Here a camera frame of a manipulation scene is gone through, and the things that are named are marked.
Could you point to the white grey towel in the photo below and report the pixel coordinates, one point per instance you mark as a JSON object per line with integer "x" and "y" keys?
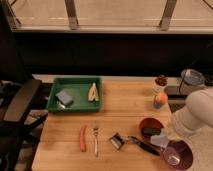
{"x": 160, "y": 140}

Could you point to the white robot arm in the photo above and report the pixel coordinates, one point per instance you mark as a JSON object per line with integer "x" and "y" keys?
{"x": 197, "y": 113}

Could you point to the orange bowl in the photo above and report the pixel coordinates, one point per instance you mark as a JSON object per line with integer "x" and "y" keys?
{"x": 149, "y": 123}

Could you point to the black sponge in bowl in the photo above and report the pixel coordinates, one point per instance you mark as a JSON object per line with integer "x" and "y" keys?
{"x": 151, "y": 131}

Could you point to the yellow banana peel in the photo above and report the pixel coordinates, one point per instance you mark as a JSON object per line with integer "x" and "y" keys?
{"x": 93, "y": 93}

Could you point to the green plastic tray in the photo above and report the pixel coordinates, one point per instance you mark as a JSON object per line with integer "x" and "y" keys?
{"x": 78, "y": 89}

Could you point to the blue sponge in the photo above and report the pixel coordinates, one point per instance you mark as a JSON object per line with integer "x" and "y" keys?
{"x": 64, "y": 98}

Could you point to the silver fork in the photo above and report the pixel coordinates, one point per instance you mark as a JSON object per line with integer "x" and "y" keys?
{"x": 95, "y": 133}

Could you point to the cup of red items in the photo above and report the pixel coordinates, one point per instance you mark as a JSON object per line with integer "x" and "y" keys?
{"x": 160, "y": 83}

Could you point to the orange ball on cup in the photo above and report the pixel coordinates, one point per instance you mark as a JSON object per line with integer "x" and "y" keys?
{"x": 160, "y": 99}

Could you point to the orange carrot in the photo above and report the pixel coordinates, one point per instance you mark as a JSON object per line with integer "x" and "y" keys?
{"x": 82, "y": 143}

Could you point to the round metal dish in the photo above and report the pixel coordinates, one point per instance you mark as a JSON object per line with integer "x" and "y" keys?
{"x": 192, "y": 77}

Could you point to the black office chair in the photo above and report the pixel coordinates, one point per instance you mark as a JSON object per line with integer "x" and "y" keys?
{"x": 13, "y": 130}

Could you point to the black handled knife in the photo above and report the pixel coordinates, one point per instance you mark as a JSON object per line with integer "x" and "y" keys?
{"x": 143, "y": 145}

